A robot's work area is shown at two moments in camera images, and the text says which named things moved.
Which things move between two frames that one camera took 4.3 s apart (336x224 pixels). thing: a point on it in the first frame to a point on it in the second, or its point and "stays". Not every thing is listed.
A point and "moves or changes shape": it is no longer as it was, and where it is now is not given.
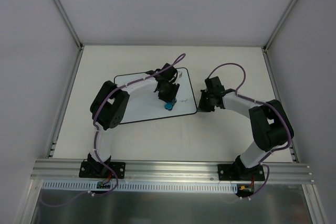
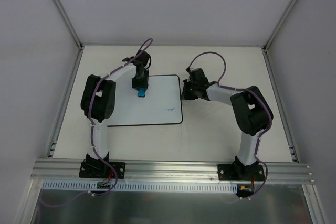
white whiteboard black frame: [144, 104] moves or changes shape
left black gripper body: [168, 95] to [140, 85]
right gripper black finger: [205, 104] to [188, 93]
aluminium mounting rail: [172, 171] stays
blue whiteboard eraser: [168, 106] to [142, 93]
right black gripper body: [206, 100] to [187, 91]
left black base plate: [89, 169] stays
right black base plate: [239, 172] stays
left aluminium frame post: [62, 9] stays
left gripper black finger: [167, 92] to [141, 80]
